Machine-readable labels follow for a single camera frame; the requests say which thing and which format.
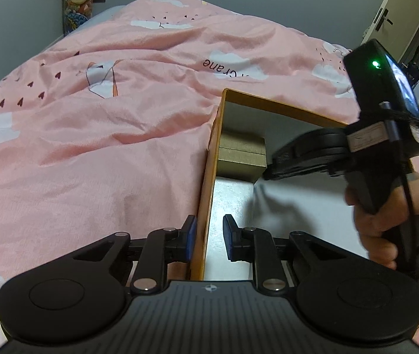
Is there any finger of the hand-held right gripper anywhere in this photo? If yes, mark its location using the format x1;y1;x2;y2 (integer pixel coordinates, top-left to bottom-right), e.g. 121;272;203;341
271;127;349;165
263;155;347;182

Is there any pink printed blanket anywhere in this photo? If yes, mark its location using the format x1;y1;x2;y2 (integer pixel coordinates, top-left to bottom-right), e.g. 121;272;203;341
0;0;419;354

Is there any light blue bed sheet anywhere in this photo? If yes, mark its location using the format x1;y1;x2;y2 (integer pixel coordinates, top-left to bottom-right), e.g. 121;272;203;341
47;5;126;50

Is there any orange cardboard box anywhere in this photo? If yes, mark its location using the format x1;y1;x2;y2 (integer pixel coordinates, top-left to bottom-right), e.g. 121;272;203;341
190;88;361;281

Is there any small gold box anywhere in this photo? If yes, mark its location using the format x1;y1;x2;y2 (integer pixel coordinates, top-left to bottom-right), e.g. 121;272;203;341
215;130;268;183

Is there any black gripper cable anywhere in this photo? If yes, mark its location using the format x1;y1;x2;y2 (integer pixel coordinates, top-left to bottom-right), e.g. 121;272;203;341
379;101;419;319

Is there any person's right hand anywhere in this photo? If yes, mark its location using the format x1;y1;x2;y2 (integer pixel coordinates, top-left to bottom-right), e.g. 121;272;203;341
345;176;419;271

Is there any black door handle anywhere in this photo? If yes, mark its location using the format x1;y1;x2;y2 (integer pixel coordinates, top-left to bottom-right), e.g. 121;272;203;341
373;7;394;32

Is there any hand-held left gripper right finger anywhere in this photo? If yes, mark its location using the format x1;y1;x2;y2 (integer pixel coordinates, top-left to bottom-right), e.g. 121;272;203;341
223;214;340;296

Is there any hanging bag of plush toys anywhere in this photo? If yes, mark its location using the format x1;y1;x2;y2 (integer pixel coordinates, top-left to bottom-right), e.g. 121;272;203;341
63;0;96;38

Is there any beige door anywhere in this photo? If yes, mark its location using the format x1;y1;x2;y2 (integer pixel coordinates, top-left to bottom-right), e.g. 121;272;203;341
360;0;419;63

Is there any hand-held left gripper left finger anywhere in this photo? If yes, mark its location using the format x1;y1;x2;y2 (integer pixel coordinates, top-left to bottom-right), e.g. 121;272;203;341
73;214;198;296

